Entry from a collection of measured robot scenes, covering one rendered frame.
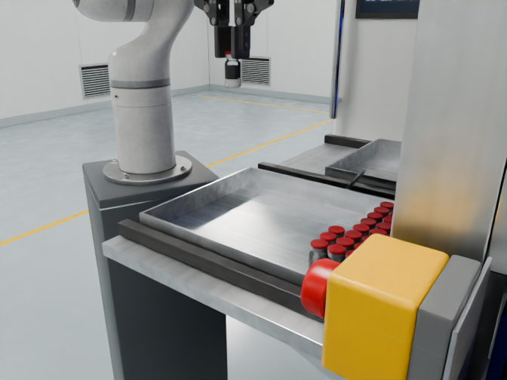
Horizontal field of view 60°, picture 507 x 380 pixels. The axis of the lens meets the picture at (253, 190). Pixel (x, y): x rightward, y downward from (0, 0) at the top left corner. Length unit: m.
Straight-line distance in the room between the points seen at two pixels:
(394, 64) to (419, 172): 1.08
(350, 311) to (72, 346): 1.69
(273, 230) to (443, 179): 0.37
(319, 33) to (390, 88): 5.30
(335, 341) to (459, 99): 0.17
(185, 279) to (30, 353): 1.44
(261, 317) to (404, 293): 0.24
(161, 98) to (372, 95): 0.72
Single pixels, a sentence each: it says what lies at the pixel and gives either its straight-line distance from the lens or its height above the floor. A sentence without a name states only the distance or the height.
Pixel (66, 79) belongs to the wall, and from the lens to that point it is 6.21.
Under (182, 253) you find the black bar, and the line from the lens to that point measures 0.57.
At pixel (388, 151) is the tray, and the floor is 0.89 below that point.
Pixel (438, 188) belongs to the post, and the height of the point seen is 1.06.
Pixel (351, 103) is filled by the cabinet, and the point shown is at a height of 0.92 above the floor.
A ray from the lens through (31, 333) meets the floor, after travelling 2.04.
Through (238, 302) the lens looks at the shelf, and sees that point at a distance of 0.50.
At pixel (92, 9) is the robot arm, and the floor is 1.19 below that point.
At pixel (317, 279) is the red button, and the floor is 1.01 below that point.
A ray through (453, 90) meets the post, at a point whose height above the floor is 1.13.
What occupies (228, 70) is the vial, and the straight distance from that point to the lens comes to 0.60.
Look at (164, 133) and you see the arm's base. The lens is 0.92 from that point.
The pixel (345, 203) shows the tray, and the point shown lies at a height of 0.89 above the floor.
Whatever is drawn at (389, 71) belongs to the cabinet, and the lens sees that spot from 1.39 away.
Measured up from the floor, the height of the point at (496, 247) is 1.03.
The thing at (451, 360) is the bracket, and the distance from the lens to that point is 0.26.
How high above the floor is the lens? 1.17
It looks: 21 degrees down
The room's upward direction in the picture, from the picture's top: straight up
